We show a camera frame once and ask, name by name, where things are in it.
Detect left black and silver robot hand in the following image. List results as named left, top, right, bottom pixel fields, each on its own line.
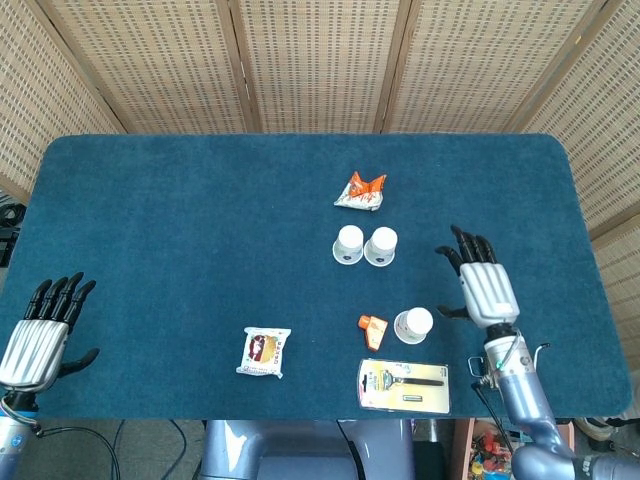
left=0, top=272, right=100, bottom=391

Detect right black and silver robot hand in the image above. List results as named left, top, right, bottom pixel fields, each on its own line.
left=434, top=224, right=521, bottom=330

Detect white floral paper cup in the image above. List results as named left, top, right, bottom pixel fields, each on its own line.
left=363, top=226, right=399, bottom=266
left=393, top=306, right=434, bottom=345
left=332, top=224, right=365, bottom=265

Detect steel gooseneck kettle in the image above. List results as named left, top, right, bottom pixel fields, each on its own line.
left=467, top=342, right=552, bottom=389

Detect yellow razor blister pack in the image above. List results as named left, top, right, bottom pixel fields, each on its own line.
left=356, top=357, right=451, bottom=415

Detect orange plastic block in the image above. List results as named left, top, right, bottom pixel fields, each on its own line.
left=358, top=314, right=389, bottom=352

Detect black equipment pile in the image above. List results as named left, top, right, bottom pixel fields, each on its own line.
left=0, top=192, right=27, bottom=266

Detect pink crate with clutter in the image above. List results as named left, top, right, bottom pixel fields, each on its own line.
left=452, top=417, right=576, bottom=476

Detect orange and white snack wrapper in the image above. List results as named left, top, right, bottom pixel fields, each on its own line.
left=333, top=171, right=389, bottom=213

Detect blue plush table cover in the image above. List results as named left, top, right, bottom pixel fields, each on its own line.
left=8, top=132, right=634, bottom=420

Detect white pastry packet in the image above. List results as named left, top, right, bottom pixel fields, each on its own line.
left=235, top=326, right=293, bottom=380

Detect blue-grey robot torso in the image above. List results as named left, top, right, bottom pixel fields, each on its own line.
left=199, top=418, right=416, bottom=480

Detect woven wooden folding screen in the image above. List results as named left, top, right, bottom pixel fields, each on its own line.
left=0, top=0, right=640, bottom=374

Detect black floor cable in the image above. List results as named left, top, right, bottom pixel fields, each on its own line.
left=37, top=418, right=121, bottom=480

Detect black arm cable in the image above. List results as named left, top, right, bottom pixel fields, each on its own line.
left=471, top=380, right=516, bottom=454

